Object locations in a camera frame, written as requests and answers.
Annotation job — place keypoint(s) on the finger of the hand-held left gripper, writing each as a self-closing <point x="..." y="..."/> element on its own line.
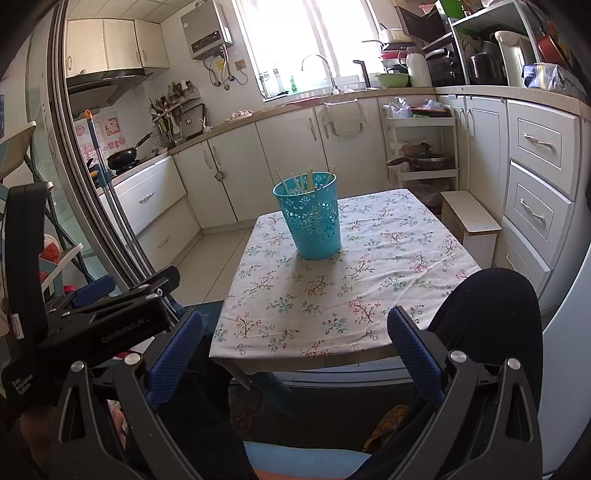
<point x="152" y="281"/>
<point x="94" y="290"/>

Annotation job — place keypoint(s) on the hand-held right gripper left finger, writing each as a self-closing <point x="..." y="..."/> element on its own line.
<point x="178" y="355"/>

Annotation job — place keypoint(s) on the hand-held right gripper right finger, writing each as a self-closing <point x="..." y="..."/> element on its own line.
<point x="413" y="355"/>

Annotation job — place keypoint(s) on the blue perforated plastic basket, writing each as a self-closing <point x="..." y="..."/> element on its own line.
<point x="314" y="226"/>

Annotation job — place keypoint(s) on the bunch of wooden chopsticks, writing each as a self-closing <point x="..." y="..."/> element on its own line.
<point x="310" y="180"/>

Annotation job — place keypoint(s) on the red embroidered slipper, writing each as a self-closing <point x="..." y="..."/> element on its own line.
<point x="51" y="249"/>
<point x="69" y="288"/>

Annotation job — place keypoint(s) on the white shoe rack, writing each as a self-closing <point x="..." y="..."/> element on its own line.
<point x="62" y="270"/>

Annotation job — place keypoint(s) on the yellow patterned slipper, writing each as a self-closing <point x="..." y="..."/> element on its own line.
<point x="383" y="431"/>

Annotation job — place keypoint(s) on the floral tablecloth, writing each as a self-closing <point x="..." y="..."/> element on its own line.
<point x="346" y="286"/>

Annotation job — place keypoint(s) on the black frying pan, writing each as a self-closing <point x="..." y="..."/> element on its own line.
<point x="122" y="159"/>

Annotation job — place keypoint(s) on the blue plastic seat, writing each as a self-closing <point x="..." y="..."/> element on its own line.
<point x="304" y="461"/>

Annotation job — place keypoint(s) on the white wooden stool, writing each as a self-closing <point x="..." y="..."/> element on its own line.
<point x="466" y="212"/>

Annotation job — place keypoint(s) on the white kitchen base cabinets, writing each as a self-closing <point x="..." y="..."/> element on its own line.
<point x="286" y="152"/>

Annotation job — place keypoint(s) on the steel pot with lid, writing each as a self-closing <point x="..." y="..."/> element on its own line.
<point x="425" y="162"/>

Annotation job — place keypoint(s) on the range hood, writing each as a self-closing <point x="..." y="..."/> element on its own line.
<point x="106" y="83"/>

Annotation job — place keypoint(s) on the white shelf cart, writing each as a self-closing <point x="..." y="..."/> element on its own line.
<point x="422" y="124"/>

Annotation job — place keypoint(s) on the white hanging bag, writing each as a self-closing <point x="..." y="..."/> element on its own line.
<point x="344" y="120"/>

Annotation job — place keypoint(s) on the green bowl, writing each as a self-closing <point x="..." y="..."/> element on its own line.
<point x="391" y="81"/>

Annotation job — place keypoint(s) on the chrome kitchen faucet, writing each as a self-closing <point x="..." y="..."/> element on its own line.
<point x="330" y="69"/>

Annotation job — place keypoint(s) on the black faucet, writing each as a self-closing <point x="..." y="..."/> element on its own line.
<point x="362" y="74"/>

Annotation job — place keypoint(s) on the white thermos jug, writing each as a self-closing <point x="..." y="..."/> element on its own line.
<point x="419" y="69"/>

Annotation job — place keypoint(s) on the kitchen window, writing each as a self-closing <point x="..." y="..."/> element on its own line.
<point x="314" y="41"/>

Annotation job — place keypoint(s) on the black toaster oven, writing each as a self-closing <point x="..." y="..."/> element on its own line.
<point x="445" y="67"/>

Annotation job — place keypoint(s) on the black steel pot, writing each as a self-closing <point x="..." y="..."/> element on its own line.
<point x="485" y="64"/>

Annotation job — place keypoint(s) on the stack of pots and bowls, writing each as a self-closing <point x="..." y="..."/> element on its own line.
<point x="397" y="48"/>

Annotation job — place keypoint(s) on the blue wrapped package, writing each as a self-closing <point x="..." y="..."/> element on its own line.
<point x="549" y="76"/>

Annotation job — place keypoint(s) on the white electric kettle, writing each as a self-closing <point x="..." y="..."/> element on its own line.
<point x="515" y="57"/>

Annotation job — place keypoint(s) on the black microwave oven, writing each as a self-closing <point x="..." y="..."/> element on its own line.
<point x="422" y="25"/>

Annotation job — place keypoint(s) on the red pot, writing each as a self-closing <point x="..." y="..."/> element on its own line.
<point x="551" y="48"/>

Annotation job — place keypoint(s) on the metal storage shelf rack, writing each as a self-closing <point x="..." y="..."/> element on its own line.
<point x="485" y="18"/>

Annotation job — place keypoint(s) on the pink wall stickers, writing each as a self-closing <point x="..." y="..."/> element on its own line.
<point x="111" y="131"/>

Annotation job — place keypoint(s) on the wall utensil rack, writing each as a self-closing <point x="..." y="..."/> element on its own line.
<point x="178" y="108"/>

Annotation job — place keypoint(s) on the grey sliding door frame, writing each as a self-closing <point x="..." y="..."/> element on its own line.
<point x="60" y="115"/>

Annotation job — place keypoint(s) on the white wall cabinets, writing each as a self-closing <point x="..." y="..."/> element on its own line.
<point x="115" y="46"/>

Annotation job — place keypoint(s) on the wall water heater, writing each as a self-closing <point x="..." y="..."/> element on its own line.
<point x="205" y="30"/>

